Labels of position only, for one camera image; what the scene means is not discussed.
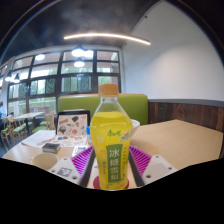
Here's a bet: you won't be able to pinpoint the yellow drink bottle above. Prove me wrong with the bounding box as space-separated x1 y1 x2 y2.
89 83 133 191

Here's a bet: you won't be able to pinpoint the green upholstered bench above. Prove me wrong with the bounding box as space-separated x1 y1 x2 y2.
57 93 149 126

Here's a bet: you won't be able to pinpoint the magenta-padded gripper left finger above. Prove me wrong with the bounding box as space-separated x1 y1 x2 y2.
48 145 98 188

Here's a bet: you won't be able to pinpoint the group of wooden green-seat chairs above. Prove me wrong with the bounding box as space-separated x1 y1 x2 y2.
0 111 57 148

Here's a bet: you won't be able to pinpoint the wooden dining table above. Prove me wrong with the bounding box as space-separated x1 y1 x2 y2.
13 111 45 134

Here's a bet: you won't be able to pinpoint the curved linear ceiling light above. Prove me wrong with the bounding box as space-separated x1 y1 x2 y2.
63 32 152 46

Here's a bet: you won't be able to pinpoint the black-framed picture tablet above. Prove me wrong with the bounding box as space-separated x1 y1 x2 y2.
54 109 92 138

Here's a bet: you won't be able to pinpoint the group of pendant lamps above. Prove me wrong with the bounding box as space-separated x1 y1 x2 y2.
3 44 87 84

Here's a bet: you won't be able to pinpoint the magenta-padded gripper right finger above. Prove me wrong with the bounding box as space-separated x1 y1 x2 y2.
127 144 178 188

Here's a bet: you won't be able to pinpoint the small dark box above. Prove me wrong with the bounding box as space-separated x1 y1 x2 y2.
41 142 62 154

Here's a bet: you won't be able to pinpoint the white paper sheets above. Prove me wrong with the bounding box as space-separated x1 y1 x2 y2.
20 129 88 149

